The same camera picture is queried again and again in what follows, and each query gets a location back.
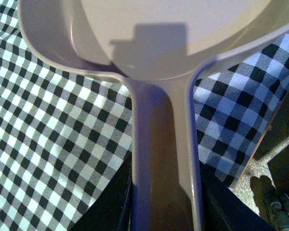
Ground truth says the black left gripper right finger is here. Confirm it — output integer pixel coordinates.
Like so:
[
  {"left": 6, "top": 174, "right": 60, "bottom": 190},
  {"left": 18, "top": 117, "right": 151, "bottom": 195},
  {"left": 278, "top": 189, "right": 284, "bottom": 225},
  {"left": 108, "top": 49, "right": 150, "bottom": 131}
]
[{"left": 199, "top": 163, "right": 271, "bottom": 231}]

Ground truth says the shoe on floor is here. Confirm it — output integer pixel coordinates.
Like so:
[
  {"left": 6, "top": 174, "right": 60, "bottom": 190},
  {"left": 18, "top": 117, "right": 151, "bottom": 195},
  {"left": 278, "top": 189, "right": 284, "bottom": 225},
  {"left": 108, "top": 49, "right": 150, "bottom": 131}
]
[{"left": 250, "top": 175, "right": 289, "bottom": 231}]

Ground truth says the black white checkered bedsheet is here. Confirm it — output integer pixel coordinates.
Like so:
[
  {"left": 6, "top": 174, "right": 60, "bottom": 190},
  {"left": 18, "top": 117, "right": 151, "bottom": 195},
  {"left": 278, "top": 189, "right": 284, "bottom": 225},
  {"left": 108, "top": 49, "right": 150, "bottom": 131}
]
[{"left": 0, "top": 0, "right": 289, "bottom": 231}]

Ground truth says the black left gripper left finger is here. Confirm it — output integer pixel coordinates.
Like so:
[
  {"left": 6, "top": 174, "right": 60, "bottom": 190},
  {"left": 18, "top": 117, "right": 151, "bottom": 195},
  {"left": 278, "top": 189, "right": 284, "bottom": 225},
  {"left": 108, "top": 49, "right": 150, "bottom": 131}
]
[{"left": 73, "top": 153, "right": 132, "bottom": 231}]

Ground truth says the grey plastic dustpan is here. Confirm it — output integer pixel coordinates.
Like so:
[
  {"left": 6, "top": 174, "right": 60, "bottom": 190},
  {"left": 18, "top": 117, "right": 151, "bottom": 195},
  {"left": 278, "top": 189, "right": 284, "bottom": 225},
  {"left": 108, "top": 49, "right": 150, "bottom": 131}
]
[{"left": 17, "top": 0, "right": 289, "bottom": 231}]

